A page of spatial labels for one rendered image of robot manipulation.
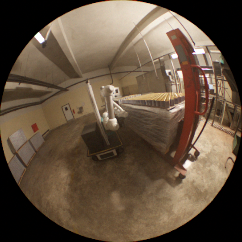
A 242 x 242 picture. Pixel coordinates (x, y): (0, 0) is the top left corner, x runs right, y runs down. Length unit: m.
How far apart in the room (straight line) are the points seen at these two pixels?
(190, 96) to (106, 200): 1.85
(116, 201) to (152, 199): 0.57
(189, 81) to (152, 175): 1.49
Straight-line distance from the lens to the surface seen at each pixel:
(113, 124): 1.12
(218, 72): 3.82
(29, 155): 6.35
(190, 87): 0.86
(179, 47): 0.96
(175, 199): 1.49
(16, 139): 6.13
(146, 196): 1.39
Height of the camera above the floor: 1.38
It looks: 22 degrees down
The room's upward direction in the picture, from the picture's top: 15 degrees counter-clockwise
